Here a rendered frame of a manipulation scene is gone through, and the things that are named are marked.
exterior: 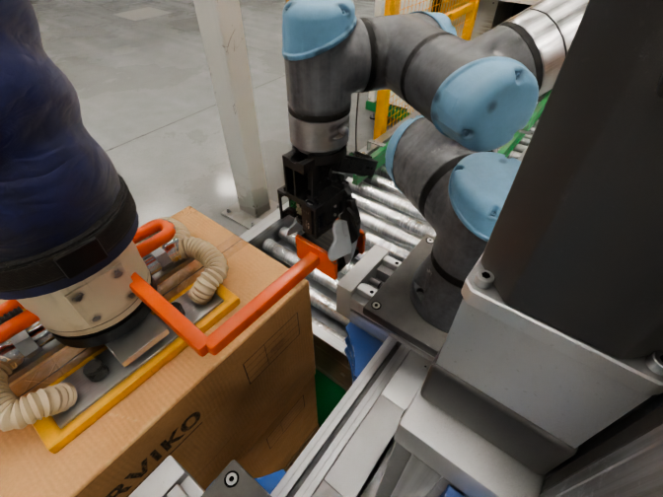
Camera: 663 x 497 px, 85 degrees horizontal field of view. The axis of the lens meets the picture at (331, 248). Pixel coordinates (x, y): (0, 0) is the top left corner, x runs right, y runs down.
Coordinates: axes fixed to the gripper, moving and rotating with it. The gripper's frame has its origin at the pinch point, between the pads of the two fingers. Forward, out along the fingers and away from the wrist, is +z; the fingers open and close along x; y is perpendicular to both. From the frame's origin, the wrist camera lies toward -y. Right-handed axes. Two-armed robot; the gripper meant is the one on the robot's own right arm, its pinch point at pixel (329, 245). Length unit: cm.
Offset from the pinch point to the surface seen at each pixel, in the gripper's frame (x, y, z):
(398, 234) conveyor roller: -18, -65, 53
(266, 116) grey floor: -227, -182, 108
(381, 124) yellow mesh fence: -70, -129, 47
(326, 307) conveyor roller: -18, -20, 54
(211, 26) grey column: -128, -73, 0
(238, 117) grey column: -122, -74, 40
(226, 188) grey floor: -165, -84, 108
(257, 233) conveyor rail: -57, -27, 49
